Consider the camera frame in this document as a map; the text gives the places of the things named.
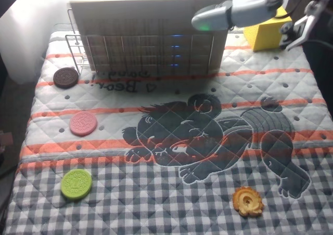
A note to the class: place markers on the yellow foam block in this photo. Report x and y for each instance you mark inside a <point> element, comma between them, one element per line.
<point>265,34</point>

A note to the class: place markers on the pink sandwich cookie toy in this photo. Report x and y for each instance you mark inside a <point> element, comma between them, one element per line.
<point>83,123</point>

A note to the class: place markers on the green sandwich cookie toy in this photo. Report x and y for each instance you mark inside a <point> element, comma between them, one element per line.
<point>76,184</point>

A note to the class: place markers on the golden butter cookie toy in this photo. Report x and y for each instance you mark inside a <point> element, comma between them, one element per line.
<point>248,201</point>

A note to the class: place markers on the brown sandwich cookie toy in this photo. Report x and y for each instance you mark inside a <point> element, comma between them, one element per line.
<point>65,78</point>

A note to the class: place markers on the white foam sheet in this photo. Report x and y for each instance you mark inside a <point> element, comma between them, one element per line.
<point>28,37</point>

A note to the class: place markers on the grey bear print quilt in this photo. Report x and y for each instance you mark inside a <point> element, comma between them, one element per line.
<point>166,209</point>

